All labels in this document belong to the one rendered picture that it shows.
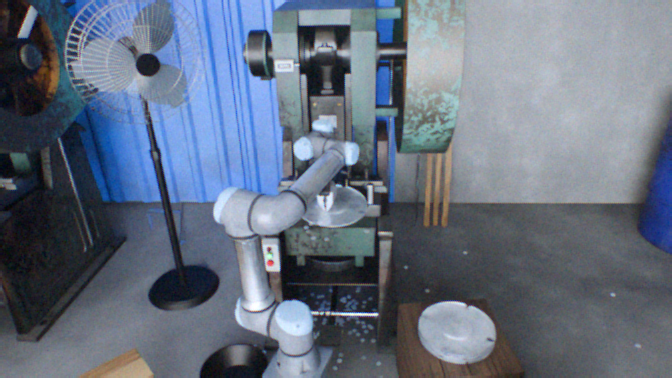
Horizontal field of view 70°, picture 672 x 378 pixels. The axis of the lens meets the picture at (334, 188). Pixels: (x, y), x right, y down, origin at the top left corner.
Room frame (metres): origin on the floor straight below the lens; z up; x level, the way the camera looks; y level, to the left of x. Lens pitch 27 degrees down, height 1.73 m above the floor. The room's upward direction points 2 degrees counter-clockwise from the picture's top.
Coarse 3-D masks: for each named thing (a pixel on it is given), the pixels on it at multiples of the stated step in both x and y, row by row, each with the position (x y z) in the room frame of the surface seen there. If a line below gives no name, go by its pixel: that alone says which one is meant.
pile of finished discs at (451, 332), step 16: (448, 304) 1.53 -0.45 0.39; (464, 304) 1.52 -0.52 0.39; (432, 320) 1.44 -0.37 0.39; (448, 320) 1.43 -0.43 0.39; (464, 320) 1.43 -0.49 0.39; (480, 320) 1.43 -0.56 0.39; (432, 336) 1.36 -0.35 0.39; (448, 336) 1.35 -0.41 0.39; (464, 336) 1.34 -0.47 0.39; (480, 336) 1.35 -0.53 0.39; (496, 336) 1.35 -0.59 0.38; (432, 352) 1.30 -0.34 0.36; (448, 352) 1.27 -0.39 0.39; (464, 352) 1.27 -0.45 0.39; (480, 352) 1.27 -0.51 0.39
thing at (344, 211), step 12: (348, 192) 1.79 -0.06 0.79; (312, 204) 1.70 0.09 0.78; (324, 204) 1.69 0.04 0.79; (336, 204) 1.69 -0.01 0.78; (348, 204) 1.70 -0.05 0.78; (360, 204) 1.70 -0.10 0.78; (312, 216) 1.62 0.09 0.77; (324, 216) 1.62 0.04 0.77; (336, 216) 1.62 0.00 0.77; (348, 216) 1.62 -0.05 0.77; (360, 216) 1.62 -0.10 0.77
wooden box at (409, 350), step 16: (416, 304) 1.58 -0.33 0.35; (432, 304) 1.58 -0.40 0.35; (480, 304) 1.57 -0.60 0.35; (400, 320) 1.52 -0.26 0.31; (416, 320) 1.48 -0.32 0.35; (496, 320) 1.47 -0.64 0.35; (400, 336) 1.51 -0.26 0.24; (416, 336) 1.40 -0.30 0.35; (400, 352) 1.50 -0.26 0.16; (416, 352) 1.31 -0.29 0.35; (496, 352) 1.30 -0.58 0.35; (512, 352) 1.30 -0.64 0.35; (400, 368) 1.48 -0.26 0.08; (416, 368) 1.24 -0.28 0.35; (432, 368) 1.24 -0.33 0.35; (448, 368) 1.23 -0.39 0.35; (464, 368) 1.23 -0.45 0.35; (480, 368) 1.23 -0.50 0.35; (496, 368) 1.23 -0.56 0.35; (512, 368) 1.22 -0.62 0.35
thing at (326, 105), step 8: (312, 88) 2.03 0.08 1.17; (320, 88) 1.97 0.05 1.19; (328, 88) 1.96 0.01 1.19; (336, 88) 1.96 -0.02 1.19; (344, 88) 2.01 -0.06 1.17; (312, 96) 1.91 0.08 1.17; (320, 96) 1.91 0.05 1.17; (328, 96) 1.90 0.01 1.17; (336, 96) 1.90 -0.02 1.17; (344, 96) 1.90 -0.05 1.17; (312, 104) 1.90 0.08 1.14; (320, 104) 1.90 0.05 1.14; (328, 104) 1.90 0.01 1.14; (336, 104) 1.90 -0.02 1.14; (344, 104) 1.89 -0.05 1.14; (312, 112) 1.90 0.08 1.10; (320, 112) 1.90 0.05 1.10; (328, 112) 1.90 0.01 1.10; (336, 112) 1.90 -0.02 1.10; (344, 112) 1.89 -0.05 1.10; (312, 120) 1.90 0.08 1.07; (336, 120) 1.90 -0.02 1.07; (344, 120) 1.89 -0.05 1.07; (336, 128) 1.90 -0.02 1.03; (344, 128) 1.89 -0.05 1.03; (336, 136) 1.90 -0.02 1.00; (344, 136) 1.89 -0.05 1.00
